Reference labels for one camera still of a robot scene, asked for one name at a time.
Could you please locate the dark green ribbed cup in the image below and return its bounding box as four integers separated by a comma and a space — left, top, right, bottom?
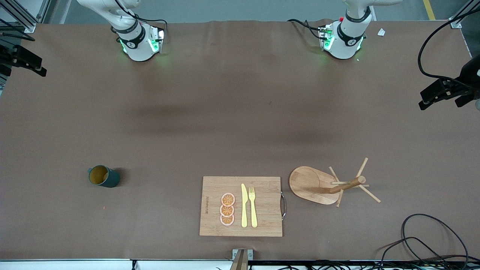
88, 165, 121, 188

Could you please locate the wooden mug rack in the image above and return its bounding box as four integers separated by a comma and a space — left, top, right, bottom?
289, 157, 381, 208

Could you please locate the brown table cover mat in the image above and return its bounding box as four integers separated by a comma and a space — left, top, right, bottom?
0, 19, 480, 261

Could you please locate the yellow plastic fork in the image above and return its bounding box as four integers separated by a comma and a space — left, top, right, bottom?
248, 186, 258, 228

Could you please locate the yellow plastic knife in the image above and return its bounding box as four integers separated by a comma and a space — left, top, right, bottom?
241, 183, 248, 228

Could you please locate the aluminium frame profile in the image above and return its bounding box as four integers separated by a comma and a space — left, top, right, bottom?
0, 0, 51, 33
449, 0, 480, 29

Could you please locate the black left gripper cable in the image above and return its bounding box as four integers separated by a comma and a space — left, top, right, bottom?
417, 7, 480, 92

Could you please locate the looped black cable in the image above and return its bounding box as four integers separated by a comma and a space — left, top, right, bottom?
377, 213, 470, 270

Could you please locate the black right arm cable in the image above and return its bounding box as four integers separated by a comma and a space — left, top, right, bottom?
114, 0, 168, 38

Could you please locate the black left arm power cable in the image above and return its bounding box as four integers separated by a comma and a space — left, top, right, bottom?
287, 18, 325, 41

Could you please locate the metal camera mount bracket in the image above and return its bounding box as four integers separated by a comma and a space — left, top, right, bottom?
232, 249, 254, 270

